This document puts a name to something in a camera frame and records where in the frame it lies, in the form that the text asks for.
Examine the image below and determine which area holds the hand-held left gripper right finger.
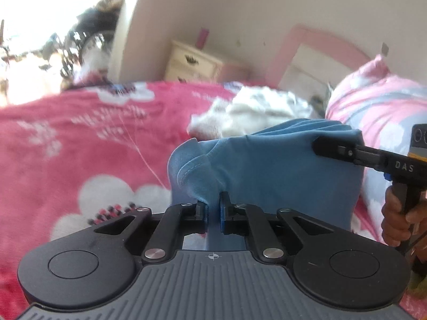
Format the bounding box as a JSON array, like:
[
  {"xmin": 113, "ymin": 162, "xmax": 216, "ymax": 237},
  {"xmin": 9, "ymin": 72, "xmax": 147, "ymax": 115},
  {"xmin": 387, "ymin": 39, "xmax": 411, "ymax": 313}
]
[{"xmin": 218, "ymin": 191, "xmax": 335, "ymax": 263}]

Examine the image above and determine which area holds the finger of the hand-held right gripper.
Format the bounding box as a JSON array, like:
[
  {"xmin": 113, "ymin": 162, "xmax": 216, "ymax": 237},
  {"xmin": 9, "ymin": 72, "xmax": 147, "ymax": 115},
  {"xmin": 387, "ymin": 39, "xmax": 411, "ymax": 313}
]
[{"xmin": 312, "ymin": 135, "xmax": 390, "ymax": 171}]

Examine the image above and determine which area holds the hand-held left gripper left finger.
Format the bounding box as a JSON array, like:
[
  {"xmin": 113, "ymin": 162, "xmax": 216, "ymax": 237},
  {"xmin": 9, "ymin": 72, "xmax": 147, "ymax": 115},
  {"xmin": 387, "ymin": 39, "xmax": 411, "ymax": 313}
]
[{"xmin": 94, "ymin": 201, "xmax": 210, "ymax": 263}]

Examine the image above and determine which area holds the light blue printed t-shirt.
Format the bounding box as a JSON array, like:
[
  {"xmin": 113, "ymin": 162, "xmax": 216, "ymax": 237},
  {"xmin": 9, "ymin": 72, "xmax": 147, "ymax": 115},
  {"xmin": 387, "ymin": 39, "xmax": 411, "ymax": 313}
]
[{"xmin": 167, "ymin": 119, "xmax": 364, "ymax": 252}]

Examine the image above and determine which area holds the person's right hand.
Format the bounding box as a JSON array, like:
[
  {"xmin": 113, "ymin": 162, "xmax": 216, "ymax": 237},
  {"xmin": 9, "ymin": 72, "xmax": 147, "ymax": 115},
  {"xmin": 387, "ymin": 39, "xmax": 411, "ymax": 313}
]
[{"xmin": 381, "ymin": 187, "xmax": 427, "ymax": 248}]

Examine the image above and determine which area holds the pink patterned quilt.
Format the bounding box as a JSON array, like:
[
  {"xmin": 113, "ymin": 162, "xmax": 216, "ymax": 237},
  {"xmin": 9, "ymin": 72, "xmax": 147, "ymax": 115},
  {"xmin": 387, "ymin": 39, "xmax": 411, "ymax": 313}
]
[{"xmin": 325, "ymin": 54, "xmax": 427, "ymax": 241}]

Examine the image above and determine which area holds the white garment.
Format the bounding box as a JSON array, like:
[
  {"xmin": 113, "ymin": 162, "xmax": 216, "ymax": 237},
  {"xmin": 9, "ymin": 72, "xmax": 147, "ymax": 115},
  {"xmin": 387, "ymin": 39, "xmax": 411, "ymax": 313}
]
[{"xmin": 207, "ymin": 85, "xmax": 322, "ymax": 139}]

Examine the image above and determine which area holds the white knit cloth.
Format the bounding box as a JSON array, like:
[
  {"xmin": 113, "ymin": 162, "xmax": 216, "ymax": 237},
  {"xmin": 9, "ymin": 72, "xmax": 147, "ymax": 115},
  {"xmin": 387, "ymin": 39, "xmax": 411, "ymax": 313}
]
[{"xmin": 188, "ymin": 102, "xmax": 234, "ymax": 139}]

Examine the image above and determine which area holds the pink and white headboard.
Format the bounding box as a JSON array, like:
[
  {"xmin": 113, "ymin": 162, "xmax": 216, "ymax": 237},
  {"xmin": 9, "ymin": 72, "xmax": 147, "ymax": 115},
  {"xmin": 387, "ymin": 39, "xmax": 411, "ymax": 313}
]
[{"xmin": 267, "ymin": 25, "xmax": 372, "ymax": 97}]

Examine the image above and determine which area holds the cream nightstand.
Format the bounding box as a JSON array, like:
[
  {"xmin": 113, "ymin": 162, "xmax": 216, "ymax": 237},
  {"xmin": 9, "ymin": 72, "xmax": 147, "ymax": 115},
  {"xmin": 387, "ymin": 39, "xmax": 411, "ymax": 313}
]
[{"xmin": 164, "ymin": 39, "xmax": 249, "ymax": 82}]

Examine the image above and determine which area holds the red floral blanket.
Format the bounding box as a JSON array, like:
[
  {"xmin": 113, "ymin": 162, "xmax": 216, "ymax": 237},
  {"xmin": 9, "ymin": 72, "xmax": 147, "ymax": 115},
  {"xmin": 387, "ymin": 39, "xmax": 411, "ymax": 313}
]
[{"xmin": 0, "ymin": 80, "xmax": 427, "ymax": 320}]

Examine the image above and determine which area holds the clear plastic bag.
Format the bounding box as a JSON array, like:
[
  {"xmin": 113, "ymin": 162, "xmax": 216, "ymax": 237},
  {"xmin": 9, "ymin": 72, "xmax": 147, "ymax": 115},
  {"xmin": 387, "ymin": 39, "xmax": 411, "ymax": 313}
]
[{"xmin": 80, "ymin": 37, "xmax": 114, "ymax": 77}]

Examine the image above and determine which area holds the black wheelchair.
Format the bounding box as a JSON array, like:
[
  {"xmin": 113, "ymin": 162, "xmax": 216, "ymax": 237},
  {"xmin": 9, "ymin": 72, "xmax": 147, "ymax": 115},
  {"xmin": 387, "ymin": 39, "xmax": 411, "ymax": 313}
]
[{"xmin": 43, "ymin": 0, "xmax": 124, "ymax": 84}]

